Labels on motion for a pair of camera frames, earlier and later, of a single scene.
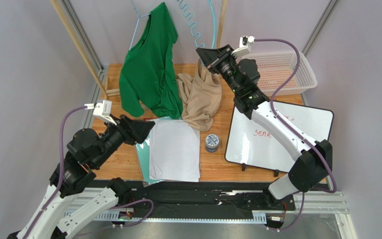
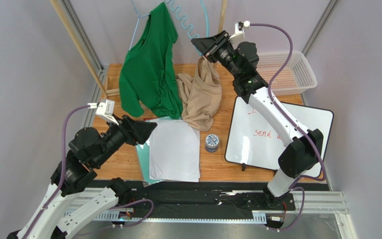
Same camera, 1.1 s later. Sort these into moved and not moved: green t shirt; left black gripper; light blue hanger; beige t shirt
Moved: light blue hanger
Not moved: green t shirt; left black gripper; beige t shirt
